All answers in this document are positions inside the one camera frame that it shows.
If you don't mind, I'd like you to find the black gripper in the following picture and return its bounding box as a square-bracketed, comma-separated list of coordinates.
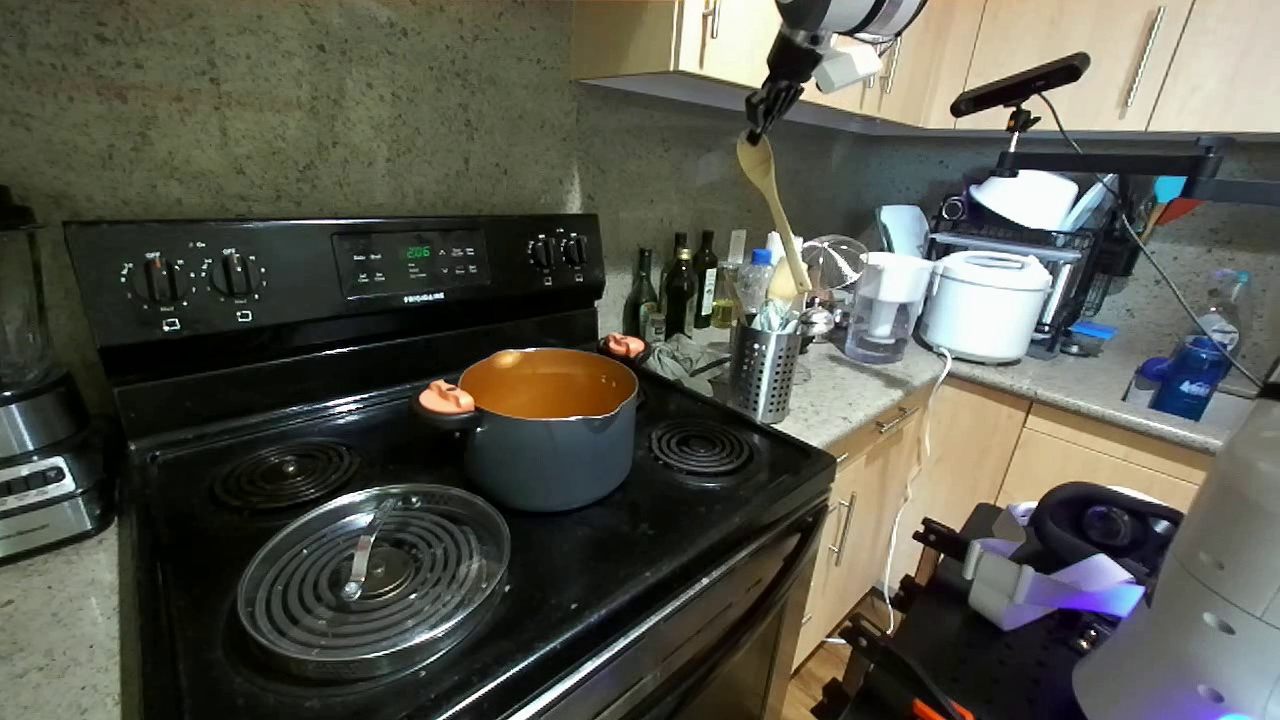
[742, 29, 832, 148]

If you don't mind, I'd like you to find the wooden spatula with tined tip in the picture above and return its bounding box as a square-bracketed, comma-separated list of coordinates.
[732, 129, 815, 308]

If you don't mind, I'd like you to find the perforated metal utensil holder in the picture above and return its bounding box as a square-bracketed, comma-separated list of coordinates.
[729, 308, 810, 429]

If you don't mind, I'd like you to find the grey pot copper interior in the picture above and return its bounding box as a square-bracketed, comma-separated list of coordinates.
[412, 332, 658, 517]

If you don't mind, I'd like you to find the black electric stove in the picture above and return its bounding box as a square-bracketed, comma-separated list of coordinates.
[62, 209, 840, 720]

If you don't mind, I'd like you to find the bottle with blue cap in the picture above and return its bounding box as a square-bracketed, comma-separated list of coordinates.
[742, 238, 775, 317]

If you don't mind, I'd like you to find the clear glass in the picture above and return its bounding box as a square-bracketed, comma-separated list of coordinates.
[804, 226, 864, 308]

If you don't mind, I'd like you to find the dark glass bottle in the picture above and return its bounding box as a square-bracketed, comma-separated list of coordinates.
[623, 242, 659, 334]
[659, 232, 700, 334]
[694, 226, 723, 332]

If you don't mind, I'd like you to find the white jug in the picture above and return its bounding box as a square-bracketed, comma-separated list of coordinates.
[871, 198, 937, 261]

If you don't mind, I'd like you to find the clear water filter pitcher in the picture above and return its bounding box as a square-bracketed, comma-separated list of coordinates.
[840, 249, 937, 366]

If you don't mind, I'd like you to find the white crumpled cloth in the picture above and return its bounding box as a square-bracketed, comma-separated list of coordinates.
[647, 329, 742, 400]

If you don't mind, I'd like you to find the white bowl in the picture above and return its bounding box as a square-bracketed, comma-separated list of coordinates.
[967, 165, 1089, 234]

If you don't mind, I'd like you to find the white rice cooker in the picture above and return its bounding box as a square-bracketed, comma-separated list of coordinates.
[918, 249, 1056, 366]

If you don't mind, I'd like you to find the small coil burner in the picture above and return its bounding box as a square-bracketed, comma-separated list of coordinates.
[211, 437, 367, 513]
[643, 412, 757, 479]

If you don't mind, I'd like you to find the white plate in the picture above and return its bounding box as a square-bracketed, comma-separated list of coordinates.
[1065, 170, 1125, 234]

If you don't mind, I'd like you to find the black dish rack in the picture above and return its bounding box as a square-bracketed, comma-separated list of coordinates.
[926, 132, 1223, 361]

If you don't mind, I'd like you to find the blue sponge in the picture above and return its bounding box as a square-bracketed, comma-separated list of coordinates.
[1065, 317, 1121, 361]

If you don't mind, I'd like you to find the blue container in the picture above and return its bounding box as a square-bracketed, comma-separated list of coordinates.
[1132, 332, 1238, 425]

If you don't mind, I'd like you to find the clear plastic bottle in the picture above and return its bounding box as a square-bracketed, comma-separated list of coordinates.
[1195, 264, 1260, 356]

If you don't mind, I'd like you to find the large coil burner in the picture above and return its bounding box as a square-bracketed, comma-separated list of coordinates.
[237, 485, 511, 673]

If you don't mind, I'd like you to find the silver black blender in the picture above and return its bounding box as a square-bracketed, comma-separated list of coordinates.
[0, 178, 118, 562]

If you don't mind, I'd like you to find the black stereo camera bar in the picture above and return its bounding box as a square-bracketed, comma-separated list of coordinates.
[948, 47, 1098, 119]

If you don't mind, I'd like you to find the black camera stand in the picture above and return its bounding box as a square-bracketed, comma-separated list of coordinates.
[1001, 101, 1047, 177]

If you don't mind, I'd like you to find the black camera cable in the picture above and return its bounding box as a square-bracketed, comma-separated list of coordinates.
[1038, 92, 1264, 392]

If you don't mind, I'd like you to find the white power cord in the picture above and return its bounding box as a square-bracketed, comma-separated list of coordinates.
[880, 348, 958, 602]

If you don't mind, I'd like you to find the wooden wall cabinet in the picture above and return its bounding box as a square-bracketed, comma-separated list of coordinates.
[573, 0, 1280, 138]

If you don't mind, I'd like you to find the glass lid with metal handle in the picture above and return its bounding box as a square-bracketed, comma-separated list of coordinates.
[231, 474, 515, 684]

